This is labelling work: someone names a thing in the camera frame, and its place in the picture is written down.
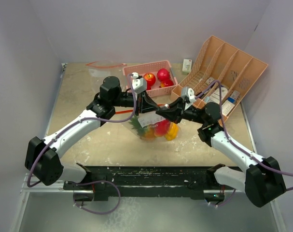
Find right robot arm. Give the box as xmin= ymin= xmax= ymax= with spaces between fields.
xmin=156 ymin=98 xmax=287 ymax=207

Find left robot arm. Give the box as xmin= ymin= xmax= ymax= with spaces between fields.
xmin=25 ymin=72 xmax=160 ymax=189

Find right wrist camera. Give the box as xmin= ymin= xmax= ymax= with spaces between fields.
xmin=181 ymin=87 xmax=196 ymax=104

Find purple cable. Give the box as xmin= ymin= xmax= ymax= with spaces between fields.
xmin=194 ymin=80 xmax=293 ymax=208
xmin=27 ymin=73 xmax=139 ymax=215

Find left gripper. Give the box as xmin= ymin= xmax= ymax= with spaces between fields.
xmin=112 ymin=90 xmax=160 ymax=116

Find clear zip bag red apples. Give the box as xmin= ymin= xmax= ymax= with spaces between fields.
xmin=86 ymin=60 xmax=127 ymax=93

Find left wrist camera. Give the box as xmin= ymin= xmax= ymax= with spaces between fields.
xmin=131 ymin=72 xmax=147 ymax=94

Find clear zip bag mixed fruit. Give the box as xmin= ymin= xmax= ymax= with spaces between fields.
xmin=116 ymin=107 xmax=181 ymax=142

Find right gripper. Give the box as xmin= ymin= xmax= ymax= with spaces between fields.
xmin=156 ymin=97 xmax=207 ymax=125

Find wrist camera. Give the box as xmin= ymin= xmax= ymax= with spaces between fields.
xmin=181 ymin=87 xmax=196 ymax=104
xmin=131 ymin=72 xmax=147 ymax=94

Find fake pineapple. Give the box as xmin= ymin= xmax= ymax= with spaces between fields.
xmin=129 ymin=116 xmax=156 ymax=141

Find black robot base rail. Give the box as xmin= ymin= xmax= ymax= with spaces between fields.
xmin=64 ymin=166 xmax=231 ymax=202

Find fake yellow pepper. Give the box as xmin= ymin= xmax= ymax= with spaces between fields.
xmin=164 ymin=123 xmax=179 ymax=141

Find orange desk file organizer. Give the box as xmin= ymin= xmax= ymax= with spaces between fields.
xmin=170 ymin=36 xmax=268 ymax=120

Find fake red yellow mango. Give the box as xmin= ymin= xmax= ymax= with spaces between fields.
xmin=153 ymin=119 xmax=170 ymax=137

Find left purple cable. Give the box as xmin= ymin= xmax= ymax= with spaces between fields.
xmin=27 ymin=73 xmax=139 ymax=215

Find small white box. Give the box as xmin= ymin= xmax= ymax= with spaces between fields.
xmin=182 ymin=59 xmax=192 ymax=74

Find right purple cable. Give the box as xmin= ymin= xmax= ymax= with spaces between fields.
xmin=194 ymin=80 xmax=293 ymax=208

